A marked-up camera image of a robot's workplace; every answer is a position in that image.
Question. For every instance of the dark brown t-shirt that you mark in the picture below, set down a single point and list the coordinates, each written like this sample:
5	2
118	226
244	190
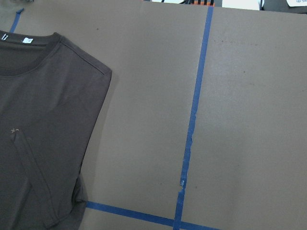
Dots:
51	93

